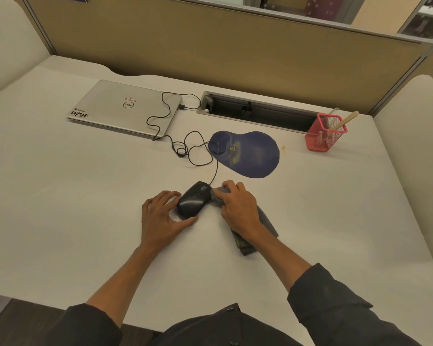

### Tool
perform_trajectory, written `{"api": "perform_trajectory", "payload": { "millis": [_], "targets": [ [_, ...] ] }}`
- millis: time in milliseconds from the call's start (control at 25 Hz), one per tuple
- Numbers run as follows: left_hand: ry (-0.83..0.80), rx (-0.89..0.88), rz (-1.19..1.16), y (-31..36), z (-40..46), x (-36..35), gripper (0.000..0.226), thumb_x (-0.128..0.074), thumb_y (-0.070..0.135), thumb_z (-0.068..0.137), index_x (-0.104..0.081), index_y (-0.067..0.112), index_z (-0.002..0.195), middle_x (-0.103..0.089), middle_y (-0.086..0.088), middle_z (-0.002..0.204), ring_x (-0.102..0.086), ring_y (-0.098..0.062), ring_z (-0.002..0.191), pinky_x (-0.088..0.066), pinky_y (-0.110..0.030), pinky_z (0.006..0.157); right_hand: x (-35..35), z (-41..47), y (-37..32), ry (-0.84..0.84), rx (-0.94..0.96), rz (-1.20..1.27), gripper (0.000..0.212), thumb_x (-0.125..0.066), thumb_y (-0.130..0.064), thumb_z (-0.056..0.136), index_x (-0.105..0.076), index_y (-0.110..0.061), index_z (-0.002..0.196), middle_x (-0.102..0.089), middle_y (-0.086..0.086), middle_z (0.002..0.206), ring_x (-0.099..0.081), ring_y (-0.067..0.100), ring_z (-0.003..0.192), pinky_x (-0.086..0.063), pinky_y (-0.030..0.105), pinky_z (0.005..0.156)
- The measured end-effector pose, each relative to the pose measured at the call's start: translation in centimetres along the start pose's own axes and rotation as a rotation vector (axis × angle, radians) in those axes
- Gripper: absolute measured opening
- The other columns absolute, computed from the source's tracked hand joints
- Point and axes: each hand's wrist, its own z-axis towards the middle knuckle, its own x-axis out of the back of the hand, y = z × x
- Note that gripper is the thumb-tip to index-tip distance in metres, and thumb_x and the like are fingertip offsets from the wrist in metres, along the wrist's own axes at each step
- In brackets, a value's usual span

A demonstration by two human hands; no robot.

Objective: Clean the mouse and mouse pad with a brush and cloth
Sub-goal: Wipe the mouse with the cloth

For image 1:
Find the brown desk partition panel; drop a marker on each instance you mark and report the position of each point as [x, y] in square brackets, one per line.
[238, 50]

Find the person's right forearm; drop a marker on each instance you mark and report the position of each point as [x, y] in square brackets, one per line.
[274, 261]

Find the blue mouse pad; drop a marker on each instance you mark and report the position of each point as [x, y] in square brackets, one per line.
[254, 154]

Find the person's dark shirt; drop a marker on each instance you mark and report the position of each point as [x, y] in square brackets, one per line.
[332, 313]

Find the person's left hand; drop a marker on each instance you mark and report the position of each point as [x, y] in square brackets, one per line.
[158, 223]

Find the silver closed laptop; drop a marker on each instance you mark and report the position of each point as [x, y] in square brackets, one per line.
[122, 108]

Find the person's left little finger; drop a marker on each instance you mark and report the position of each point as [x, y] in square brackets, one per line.
[145, 208]

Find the person's left forearm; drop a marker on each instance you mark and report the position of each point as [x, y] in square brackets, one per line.
[126, 281]

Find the black computer mouse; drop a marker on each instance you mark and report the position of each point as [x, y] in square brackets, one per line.
[192, 201]

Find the red mesh pen holder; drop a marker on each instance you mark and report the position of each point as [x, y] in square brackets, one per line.
[319, 140]

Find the white side divider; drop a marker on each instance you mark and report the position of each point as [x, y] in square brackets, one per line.
[415, 147]
[10, 43]

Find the person's right hand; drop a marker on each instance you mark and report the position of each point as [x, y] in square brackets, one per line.
[241, 212]

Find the grey cleaning cloth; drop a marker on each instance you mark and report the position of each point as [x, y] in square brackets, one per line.
[265, 226]

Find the person's right fingers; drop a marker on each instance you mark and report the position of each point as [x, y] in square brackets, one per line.
[236, 189]

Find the person's left middle finger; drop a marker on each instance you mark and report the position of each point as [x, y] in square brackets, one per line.
[163, 198]

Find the wooden stick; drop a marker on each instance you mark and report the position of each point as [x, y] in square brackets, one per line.
[346, 119]

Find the person's left thumb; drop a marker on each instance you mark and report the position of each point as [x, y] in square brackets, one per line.
[186, 224]

